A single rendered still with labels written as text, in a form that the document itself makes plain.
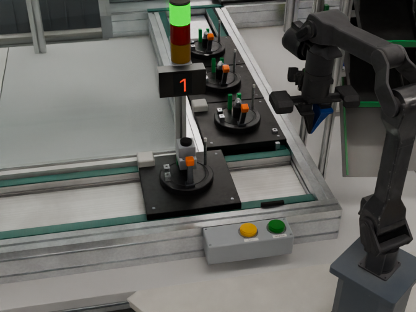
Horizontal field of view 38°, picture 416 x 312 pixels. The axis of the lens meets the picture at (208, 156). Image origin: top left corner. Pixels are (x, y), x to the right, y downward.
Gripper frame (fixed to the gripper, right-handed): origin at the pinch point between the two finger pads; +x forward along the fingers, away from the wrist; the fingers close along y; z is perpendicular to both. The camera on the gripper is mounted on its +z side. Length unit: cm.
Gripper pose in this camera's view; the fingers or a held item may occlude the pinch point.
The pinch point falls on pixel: (311, 119)
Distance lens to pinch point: 132.3
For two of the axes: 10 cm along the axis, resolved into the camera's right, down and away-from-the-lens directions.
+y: -9.8, 1.0, -1.6
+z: -1.9, -5.8, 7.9
